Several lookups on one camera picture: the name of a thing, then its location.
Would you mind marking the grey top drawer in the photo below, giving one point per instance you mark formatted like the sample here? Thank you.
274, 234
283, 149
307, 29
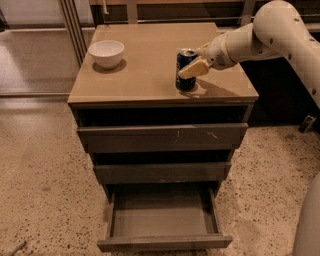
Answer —
128, 139

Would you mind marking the white ceramic bowl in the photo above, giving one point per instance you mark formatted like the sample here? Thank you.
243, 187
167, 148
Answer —
107, 54

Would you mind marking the small black floor bracket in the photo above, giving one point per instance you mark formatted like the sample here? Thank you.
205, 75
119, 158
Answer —
306, 124

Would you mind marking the grey drawer cabinet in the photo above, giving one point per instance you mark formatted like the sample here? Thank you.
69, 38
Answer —
141, 91

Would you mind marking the grey middle drawer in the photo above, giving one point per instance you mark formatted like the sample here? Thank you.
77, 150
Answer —
162, 173

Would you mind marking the grey rod on floor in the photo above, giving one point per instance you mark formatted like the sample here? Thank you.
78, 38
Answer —
17, 248

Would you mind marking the blue pepsi can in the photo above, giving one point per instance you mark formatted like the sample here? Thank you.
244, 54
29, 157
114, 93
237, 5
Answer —
184, 57

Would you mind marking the grey open bottom drawer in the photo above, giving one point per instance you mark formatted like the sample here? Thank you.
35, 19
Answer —
163, 217

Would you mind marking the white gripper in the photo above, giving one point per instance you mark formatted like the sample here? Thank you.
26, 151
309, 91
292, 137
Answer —
217, 52

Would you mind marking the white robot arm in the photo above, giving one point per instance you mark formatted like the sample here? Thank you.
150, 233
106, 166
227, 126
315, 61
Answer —
276, 31

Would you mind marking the metal railing frame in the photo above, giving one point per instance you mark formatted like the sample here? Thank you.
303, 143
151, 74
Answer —
225, 13

